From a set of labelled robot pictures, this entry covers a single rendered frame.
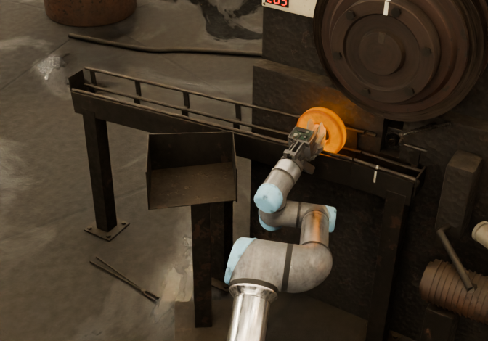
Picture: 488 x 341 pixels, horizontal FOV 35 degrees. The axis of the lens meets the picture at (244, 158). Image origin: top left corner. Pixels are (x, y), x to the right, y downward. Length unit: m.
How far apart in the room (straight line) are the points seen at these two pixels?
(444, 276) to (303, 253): 0.53
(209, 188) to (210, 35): 2.45
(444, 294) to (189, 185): 0.81
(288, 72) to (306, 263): 0.78
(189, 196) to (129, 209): 0.97
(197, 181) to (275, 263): 0.64
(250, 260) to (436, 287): 0.63
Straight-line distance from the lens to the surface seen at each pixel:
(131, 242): 3.08
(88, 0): 4.78
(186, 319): 2.75
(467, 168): 2.16
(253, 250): 1.81
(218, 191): 2.31
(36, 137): 3.79
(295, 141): 2.20
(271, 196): 2.09
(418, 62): 1.97
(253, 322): 1.77
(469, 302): 2.20
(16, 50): 4.66
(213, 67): 4.31
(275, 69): 2.41
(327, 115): 2.29
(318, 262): 1.83
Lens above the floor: 1.98
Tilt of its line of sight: 34 degrees down
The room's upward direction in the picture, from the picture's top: 1 degrees clockwise
